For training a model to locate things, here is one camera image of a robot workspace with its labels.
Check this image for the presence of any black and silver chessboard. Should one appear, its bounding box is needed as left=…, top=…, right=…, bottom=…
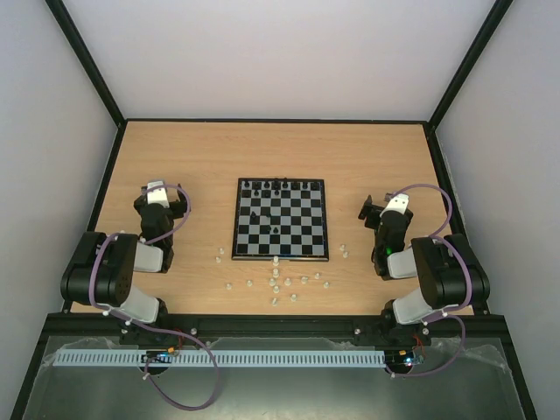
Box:
left=231, top=178, right=330, bottom=262

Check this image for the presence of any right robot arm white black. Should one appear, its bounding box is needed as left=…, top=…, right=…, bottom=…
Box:
left=358, top=193, right=490, bottom=343

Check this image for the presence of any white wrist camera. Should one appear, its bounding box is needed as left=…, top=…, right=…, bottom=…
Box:
left=145, top=179, right=170, bottom=208
left=381, top=193, right=410, bottom=215

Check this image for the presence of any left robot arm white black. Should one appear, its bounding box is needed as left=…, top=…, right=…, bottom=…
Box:
left=60, top=180, right=192, bottom=326

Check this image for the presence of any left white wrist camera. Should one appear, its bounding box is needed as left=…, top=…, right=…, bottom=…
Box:
left=145, top=179, right=170, bottom=208

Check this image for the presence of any right controller circuit board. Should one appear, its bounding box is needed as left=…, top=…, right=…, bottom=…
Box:
left=384, top=348, right=426, bottom=370

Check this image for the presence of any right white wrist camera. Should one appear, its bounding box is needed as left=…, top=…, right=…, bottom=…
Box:
left=381, top=193, right=410, bottom=215

